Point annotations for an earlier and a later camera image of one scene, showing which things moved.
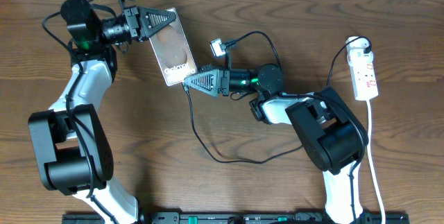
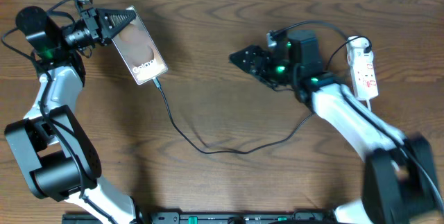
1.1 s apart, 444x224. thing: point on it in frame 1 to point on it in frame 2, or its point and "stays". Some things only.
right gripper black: (216, 81) to (254, 51)
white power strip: (362, 70) stays
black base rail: (236, 218) stays
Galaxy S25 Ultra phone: (173, 52) to (139, 51)
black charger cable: (368, 50) to (270, 143)
